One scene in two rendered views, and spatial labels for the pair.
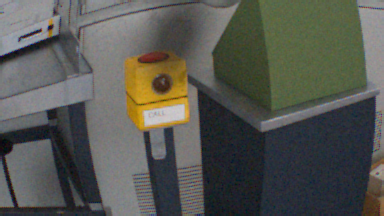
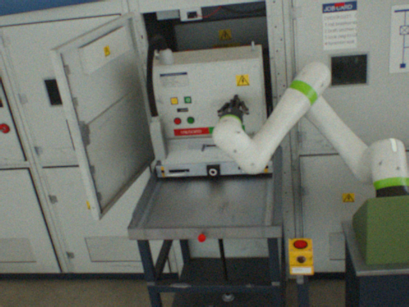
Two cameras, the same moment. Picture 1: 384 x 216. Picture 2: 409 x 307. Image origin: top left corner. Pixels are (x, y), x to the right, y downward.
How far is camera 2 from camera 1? 0.80 m
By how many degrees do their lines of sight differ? 28
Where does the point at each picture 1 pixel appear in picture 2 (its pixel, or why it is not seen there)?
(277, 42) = (375, 235)
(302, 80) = (390, 252)
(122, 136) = (326, 214)
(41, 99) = (244, 232)
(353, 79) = not seen: outside the picture
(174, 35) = not seen: hidden behind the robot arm
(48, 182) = not seen: hidden behind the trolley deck
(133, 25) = (335, 162)
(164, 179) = (301, 291)
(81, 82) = (273, 229)
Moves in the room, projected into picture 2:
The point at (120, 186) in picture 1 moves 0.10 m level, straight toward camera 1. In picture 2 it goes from (320, 238) to (317, 249)
